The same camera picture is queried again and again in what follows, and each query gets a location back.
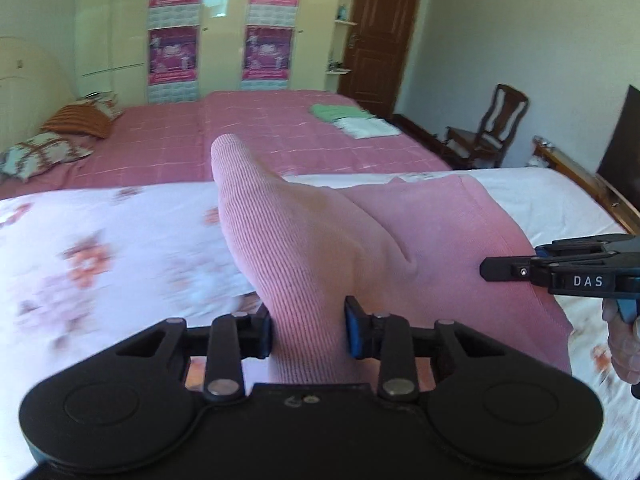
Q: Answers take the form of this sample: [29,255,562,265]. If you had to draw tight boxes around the cream wardrobe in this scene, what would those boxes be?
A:
[75,0,337,106]

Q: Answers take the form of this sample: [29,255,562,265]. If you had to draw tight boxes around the black television screen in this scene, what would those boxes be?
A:
[597,86,640,209]

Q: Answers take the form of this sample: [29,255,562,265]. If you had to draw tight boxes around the green folded cloth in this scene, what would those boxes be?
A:
[309,104,374,124]

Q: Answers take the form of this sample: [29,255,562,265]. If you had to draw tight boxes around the cream round headboard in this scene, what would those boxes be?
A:
[0,37,75,152]

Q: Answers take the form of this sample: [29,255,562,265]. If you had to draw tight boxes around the white folded cloth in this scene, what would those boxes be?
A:
[333,117,401,140]

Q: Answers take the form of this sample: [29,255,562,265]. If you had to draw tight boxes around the patterned brown white pillow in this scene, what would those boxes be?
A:
[1,132,93,182]

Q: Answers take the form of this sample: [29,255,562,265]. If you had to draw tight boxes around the corner wall shelves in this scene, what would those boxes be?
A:
[326,0,356,78]

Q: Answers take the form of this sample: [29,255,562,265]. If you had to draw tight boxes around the brown wooden door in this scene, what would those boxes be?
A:
[338,0,420,119]

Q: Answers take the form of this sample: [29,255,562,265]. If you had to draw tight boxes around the dark wooden chair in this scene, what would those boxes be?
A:
[440,84,530,169]

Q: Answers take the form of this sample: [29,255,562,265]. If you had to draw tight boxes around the pink knit sweater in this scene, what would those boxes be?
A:
[210,134,572,384]

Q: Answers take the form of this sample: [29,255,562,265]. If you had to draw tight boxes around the person's right hand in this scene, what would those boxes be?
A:
[602,299,640,385]

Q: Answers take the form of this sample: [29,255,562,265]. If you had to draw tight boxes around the white floral quilt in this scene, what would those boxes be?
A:
[1,168,639,479]

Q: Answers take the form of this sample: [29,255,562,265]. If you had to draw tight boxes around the orange striped pillow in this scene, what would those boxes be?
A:
[40,104,114,140]

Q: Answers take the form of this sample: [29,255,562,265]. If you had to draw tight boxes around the pink checked bedspread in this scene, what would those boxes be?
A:
[0,89,452,201]

